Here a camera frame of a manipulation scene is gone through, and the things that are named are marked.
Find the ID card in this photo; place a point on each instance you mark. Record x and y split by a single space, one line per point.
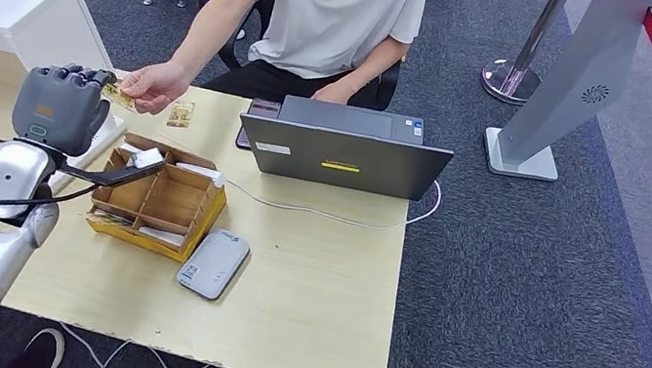
117 97

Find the person's left forearm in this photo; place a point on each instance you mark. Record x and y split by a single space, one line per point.
371 65

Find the pale wooden desk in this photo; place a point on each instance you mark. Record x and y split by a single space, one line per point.
295 295

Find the grey kiosk stand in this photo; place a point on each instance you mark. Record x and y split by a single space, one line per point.
579 72

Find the grey card reader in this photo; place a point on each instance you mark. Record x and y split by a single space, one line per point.
214 263

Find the person's right hand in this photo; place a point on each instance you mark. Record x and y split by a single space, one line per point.
158 87

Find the white card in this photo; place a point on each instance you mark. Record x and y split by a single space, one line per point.
200 173

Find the dark smartphone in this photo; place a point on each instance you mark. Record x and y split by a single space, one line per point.
264 108

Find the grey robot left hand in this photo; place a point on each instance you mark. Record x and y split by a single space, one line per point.
55 113

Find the golden room key card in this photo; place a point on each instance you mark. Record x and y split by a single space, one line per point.
180 114

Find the person's left hand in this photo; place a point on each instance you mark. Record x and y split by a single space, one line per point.
334 92

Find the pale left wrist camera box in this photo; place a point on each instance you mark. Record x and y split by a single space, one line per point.
147 158

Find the cardboard divider box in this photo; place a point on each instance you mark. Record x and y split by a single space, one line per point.
166 203

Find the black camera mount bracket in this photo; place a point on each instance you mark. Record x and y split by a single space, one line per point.
104 178

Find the chrome stanchion pole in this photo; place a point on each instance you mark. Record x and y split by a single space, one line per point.
509 80

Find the grey laptop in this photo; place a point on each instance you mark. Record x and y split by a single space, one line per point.
344 153

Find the person's right forearm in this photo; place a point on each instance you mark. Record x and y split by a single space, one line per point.
202 38

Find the black shoe white sole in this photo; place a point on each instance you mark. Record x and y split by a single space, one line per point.
36 359

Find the pale card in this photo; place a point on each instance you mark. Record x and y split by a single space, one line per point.
111 218
160 235

